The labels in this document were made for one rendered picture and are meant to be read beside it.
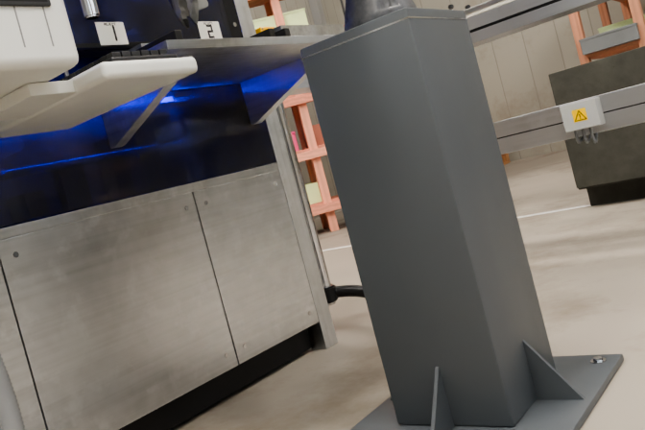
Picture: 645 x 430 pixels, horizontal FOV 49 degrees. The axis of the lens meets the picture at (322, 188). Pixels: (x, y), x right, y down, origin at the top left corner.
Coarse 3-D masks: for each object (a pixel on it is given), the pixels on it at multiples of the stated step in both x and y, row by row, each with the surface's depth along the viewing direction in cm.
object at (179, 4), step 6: (174, 0) 174; (180, 0) 173; (174, 6) 174; (180, 6) 174; (186, 6) 176; (180, 12) 173; (186, 12) 176; (180, 18) 173; (186, 18) 174; (186, 24) 174
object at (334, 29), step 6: (336, 24) 189; (342, 24) 191; (276, 30) 173; (294, 30) 175; (300, 30) 177; (306, 30) 179; (312, 30) 181; (318, 30) 183; (324, 30) 185; (330, 30) 187; (336, 30) 189; (342, 30) 190
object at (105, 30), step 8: (96, 24) 176; (104, 24) 178; (112, 24) 180; (120, 24) 182; (104, 32) 177; (112, 32) 179; (120, 32) 181; (104, 40) 177; (112, 40) 179; (120, 40) 181
